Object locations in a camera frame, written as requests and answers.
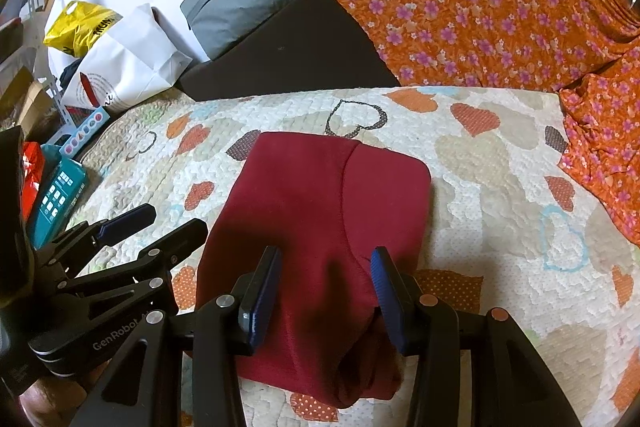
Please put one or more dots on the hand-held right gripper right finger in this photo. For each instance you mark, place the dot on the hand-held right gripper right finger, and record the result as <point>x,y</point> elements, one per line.
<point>390,302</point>

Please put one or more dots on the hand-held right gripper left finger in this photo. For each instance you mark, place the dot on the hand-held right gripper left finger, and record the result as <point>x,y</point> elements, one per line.
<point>260,302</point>

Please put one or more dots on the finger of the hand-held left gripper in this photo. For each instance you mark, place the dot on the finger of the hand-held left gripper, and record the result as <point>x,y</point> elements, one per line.
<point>175,244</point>
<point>125,221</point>

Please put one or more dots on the dark red garment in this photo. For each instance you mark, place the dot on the dark red garment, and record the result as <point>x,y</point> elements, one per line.
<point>300,207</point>

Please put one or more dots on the person's left hand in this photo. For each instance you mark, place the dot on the person's left hand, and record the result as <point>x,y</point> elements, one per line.
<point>55,399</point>

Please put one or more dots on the teal box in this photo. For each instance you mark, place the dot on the teal box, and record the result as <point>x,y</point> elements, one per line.
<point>57,192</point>

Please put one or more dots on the box with coloured dots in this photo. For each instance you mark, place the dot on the box with coloured dots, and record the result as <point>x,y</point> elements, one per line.
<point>85,132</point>

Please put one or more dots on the red packet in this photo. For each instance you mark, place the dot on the red packet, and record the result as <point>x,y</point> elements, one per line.
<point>34,172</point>

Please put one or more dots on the heart-patterned quilt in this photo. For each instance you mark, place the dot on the heart-patterned quilt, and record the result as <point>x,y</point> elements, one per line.
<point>500,217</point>

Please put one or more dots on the cardboard box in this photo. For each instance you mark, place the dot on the cardboard box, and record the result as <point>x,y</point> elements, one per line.
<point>22,99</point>

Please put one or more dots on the white printed paper bag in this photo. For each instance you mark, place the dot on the white printed paper bag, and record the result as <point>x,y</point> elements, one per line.
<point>130,57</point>

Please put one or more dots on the yellow plastic bag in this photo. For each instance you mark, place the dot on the yellow plastic bag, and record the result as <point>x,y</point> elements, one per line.
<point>82,24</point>

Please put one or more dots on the dark brown cushion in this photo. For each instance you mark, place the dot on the dark brown cushion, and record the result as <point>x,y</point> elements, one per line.
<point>300,42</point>

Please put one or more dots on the orange floral cloth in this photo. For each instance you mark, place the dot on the orange floral cloth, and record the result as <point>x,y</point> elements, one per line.
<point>475,7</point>

